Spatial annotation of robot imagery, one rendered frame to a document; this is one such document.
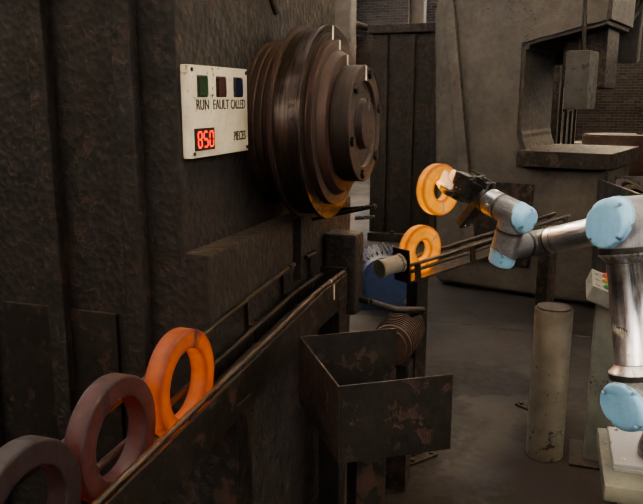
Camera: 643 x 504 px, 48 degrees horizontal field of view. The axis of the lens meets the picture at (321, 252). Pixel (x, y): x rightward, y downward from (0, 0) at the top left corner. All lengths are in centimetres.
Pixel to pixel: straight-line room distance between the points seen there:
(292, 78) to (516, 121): 288
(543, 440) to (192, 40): 171
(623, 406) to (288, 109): 101
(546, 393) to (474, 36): 257
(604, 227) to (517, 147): 268
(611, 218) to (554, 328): 74
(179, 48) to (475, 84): 319
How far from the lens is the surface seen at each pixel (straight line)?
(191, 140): 144
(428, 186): 218
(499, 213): 203
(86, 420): 105
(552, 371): 246
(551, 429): 254
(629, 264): 177
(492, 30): 447
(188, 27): 149
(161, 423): 121
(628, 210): 175
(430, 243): 232
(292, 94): 162
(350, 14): 1063
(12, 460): 95
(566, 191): 434
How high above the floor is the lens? 118
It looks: 12 degrees down
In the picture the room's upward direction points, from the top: straight up
